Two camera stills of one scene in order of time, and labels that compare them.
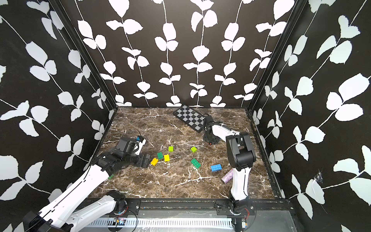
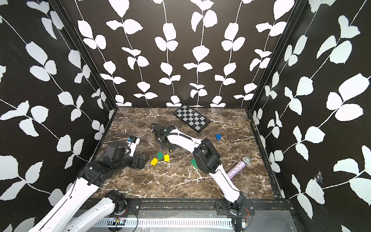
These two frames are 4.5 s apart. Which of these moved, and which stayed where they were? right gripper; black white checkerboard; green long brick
Moved: right gripper
Stayed: green long brick; black white checkerboard
